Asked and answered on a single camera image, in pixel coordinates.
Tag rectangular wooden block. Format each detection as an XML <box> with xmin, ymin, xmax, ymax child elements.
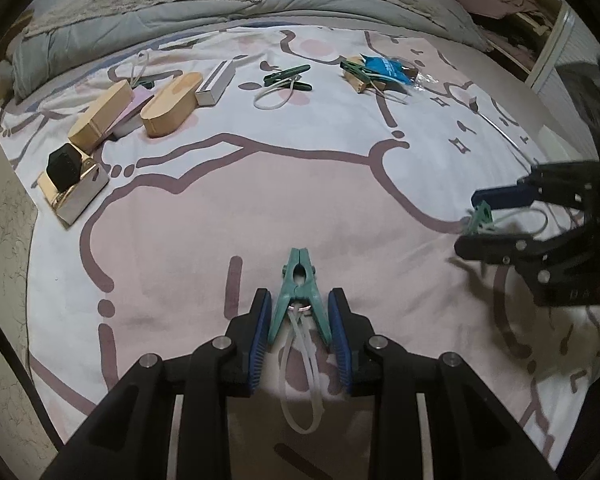
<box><xmin>67</xmin><ymin>80</ymin><xmax>136</xmax><ymax>153</ymax></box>

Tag blue plastic packet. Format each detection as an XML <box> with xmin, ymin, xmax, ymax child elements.
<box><xmin>359</xmin><ymin>53</ymin><xmax>438</xmax><ymax>92</ymax></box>

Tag white charging cable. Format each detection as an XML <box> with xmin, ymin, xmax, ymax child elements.
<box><xmin>466</xmin><ymin>97</ymin><xmax>533</xmax><ymax>167</ymax></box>

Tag gold and white box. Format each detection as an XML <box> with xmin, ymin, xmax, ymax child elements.
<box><xmin>36</xmin><ymin>157</ymin><xmax>111</xmax><ymax>226</ymax></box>

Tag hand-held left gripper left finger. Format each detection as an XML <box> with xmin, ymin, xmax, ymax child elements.
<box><xmin>40</xmin><ymin>287</ymin><xmax>273</xmax><ymax>480</ymax></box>

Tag oval wooden box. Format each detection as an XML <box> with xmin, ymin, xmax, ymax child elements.
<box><xmin>140</xmin><ymin>71</ymin><xmax>204</xmax><ymax>138</ymax></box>

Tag black ribbed case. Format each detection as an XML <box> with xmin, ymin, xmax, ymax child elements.
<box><xmin>46</xmin><ymin>142</ymin><xmax>88</xmax><ymax>193</ymax></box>

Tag grey duvet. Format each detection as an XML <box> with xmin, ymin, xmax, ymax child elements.
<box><xmin>10</xmin><ymin>0</ymin><xmax>496</xmax><ymax>101</ymax></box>

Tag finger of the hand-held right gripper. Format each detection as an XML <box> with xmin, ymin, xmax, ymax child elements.
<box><xmin>453</xmin><ymin>220</ymin><xmax>600</xmax><ymax>308</ymax></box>
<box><xmin>471</xmin><ymin>160</ymin><xmax>600</xmax><ymax>211</ymax></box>

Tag white printed shoe box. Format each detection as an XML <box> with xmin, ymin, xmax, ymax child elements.
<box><xmin>0</xmin><ymin>120</ymin><xmax>63</xmax><ymax>480</ymax></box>

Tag green clothespin with white loop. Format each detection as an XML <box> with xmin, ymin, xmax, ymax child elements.
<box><xmin>253</xmin><ymin>64</ymin><xmax>312</xmax><ymax>111</ymax></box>
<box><xmin>267</xmin><ymin>246</ymin><xmax>333</xmax><ymax>434</ymax></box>
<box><xmin>129</xmin><ymin>51</ymin><xmax>157</xmax><ymax>89</ymax></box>
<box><xmin>462</xmin><ymin>201</ymin><xmax>548</xmax><ymax>241</ymax></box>

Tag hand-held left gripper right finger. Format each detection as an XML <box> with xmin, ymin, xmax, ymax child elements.
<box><xmin>328</xmin><ymin>287</ymin><xmax>561</xmax><ymax>480</ymax></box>

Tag small white striped box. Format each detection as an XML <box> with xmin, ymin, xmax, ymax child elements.
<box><xmin>195</xmin><ymin>58</ymin><xmax>237</xmax><ymax>107</ymax></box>

